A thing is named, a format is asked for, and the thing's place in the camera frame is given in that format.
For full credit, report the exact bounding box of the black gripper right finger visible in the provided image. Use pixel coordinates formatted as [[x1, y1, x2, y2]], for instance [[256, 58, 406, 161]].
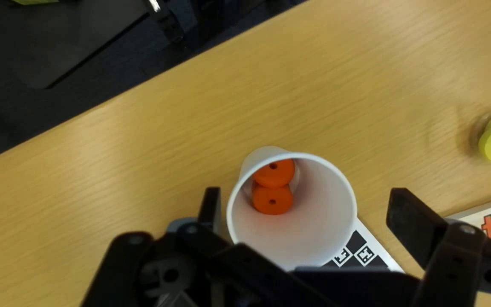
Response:
[[385, 186, 448, 270]]

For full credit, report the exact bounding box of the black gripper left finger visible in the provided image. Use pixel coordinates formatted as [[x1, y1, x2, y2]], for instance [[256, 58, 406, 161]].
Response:
[[196, 186, 223, 236]]

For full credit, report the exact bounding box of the white paper cup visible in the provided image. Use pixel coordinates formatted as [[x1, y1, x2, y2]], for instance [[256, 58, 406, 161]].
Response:
[[223, 145, 360, 273]]

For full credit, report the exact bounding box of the checkered calibration board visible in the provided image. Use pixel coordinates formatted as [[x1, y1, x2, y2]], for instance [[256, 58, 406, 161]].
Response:
[[319, 217, 406, 275]]

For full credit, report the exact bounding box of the black bar clamp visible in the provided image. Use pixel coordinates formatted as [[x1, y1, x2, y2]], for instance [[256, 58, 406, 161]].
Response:
[[147, 0, 201, 43]]

